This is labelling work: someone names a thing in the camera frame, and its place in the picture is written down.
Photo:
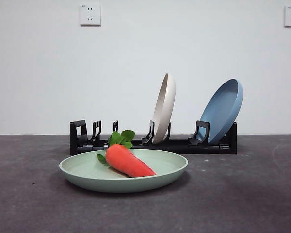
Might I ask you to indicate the orange carrot with green leaves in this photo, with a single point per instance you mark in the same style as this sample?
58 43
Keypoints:
126 162

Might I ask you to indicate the green plate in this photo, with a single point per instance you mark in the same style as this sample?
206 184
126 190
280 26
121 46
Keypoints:
165 170

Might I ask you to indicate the beige plate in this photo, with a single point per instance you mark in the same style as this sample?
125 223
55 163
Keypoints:
165 109

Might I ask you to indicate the black plate rack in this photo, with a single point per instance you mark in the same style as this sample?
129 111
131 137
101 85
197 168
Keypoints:
184 148

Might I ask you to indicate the blue plate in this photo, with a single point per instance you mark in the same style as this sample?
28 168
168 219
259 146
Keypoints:
220 109

